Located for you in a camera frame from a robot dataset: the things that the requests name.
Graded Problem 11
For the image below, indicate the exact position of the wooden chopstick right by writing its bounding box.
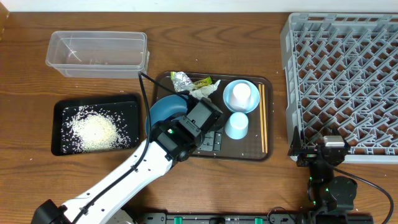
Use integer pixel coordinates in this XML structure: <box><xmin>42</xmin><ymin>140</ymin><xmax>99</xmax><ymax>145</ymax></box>
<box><xmin>261</xmin><ymin>84</ymin><xmax>268</xmax><ymax>154</ymax></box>

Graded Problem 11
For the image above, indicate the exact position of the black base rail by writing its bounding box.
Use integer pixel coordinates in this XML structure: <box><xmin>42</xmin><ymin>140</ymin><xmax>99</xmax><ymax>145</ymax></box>
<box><xmin>135</xmin><ymin>210</ymin><xmax>374</xmax><ymax>224</ymax></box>

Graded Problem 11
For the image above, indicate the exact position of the light blue cup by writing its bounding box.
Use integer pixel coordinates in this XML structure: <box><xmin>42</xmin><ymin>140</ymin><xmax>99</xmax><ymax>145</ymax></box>
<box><xmin>224</xmin><ymin>112</ymin><xmax>249</xmax><ymax>140</ymax></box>

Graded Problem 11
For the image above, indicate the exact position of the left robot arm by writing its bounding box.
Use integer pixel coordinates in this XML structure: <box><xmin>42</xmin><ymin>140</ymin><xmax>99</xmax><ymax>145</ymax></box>
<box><xmin>32</xmin><ymin>98</ymin><xmax>223</xmax><ymax>223</ymax></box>

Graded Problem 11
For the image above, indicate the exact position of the dark blue plate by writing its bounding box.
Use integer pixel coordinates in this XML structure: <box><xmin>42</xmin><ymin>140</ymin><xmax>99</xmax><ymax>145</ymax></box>
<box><xmin>150</xmin><ymin>95</ymin><xmax>188</xmax><ymax>127</ymax></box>

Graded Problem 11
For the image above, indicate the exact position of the white pink cup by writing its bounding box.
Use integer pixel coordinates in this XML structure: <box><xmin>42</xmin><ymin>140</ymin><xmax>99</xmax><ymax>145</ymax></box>
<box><xmin>229</xmin><ymin>83</ymin><xmax>251</xmax><ymax>111</ymax></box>

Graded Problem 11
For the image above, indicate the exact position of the clear plastic bin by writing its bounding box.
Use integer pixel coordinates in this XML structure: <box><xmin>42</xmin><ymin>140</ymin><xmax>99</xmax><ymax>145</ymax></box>
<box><xmin>45</xmin><ymin>30</ymin><xmax>150</xmax><ymax>78</ymax></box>

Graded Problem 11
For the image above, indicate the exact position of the wooden chopstick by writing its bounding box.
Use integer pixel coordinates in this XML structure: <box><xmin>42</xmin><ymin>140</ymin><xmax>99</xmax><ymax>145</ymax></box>
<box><xmin>261</xmin><ymin>84</ymin><xmax>268</xmax><ymax>154</ymax></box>
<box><xmin>258</xmin><ymin>84</ymin><xmax>266</xmax><ymax>153</ymax></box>

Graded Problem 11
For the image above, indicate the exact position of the brown serving tray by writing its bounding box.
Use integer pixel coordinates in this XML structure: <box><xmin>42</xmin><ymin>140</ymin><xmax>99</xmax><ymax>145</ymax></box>
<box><xmin>149</xmin><ymin>70</ymin><xmax>274</xmax><ymax>162</ymax></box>

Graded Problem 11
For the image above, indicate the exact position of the green snack wrapper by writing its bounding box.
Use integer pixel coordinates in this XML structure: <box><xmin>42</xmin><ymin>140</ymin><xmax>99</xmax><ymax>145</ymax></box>
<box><xmin>193</xmin><ymin>77</ymin><xmax>212</xmax><ymax>88</ymax></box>

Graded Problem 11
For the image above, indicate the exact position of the right black cable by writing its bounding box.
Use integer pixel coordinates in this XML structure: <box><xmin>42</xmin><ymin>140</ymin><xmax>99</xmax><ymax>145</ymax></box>
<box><xmin>329</xmin><ymin>164</ymin><xmax>395</xmax><ymax>224</ymax></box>

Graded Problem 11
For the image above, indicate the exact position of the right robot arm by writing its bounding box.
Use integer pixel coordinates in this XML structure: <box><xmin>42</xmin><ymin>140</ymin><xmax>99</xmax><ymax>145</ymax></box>
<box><xmin>288</xmin><ymin>128</ymin><xmax>358</xmax><ymax>215</ymax></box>

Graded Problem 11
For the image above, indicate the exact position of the grey dishwasher rack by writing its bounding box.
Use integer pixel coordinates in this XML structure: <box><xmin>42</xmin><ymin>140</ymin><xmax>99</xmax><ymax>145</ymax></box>
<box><xmin>280</xmin><ymin>12</ymin><xmax>397</xmax><ymax>164</ymax></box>

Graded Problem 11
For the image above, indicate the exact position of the crumpled white tissue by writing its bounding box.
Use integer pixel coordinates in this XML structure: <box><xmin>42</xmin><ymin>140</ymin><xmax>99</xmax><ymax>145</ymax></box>
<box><xmin>190</xmin><ymin>80</ymin><xmax>220</xmax><ymax>100</ymax></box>

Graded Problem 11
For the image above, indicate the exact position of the crumpled foil wrapper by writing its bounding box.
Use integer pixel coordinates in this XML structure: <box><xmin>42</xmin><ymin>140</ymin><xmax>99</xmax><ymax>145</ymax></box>
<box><xmin>170</xmin><ymin>72</ymin><xmax>195</xmax><ymax>92</ymax></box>

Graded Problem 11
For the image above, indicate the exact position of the wooden chopstick left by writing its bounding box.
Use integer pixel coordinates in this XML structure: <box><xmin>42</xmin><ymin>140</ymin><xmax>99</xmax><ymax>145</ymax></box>
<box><xmin>258</xmin><ymin>84</ymin><xmax>266</xmax><ymax>153</ymax></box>

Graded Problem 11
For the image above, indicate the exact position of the black waste tray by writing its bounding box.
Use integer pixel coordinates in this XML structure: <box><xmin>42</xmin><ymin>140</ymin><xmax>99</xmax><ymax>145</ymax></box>
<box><xmin>51</xmin><ymin>95</ymin><xmax>141</xmax><ymax>156</ymax></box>

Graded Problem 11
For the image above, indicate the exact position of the white rice pile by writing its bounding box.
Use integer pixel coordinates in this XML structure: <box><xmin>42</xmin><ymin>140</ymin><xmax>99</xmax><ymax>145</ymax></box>
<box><xmin>58</xmin><ymin>103</ymin><xmax>139</xmax><ymax>155</ymax></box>

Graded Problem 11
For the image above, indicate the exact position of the light blue bowl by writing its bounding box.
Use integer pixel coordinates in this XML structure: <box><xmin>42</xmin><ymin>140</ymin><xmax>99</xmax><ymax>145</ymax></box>
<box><xmin>223</xmin><ymin>80</ymin><xmax>259</xmax><ymax>113</ymax></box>

